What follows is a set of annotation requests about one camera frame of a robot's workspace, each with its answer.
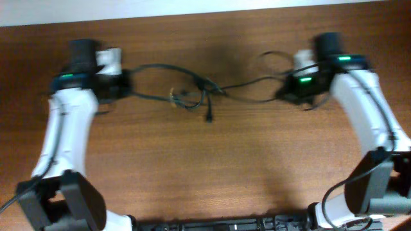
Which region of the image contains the thin black USB cable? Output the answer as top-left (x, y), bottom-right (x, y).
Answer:
top-left (179, 50), bottom-right (322, 107)

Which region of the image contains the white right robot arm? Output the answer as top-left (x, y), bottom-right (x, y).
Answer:
top-left (274, 32), bottom-right (410, 230)

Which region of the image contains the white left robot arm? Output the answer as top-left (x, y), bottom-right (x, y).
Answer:
top-left (16, 39), bottom-right (137, 230)

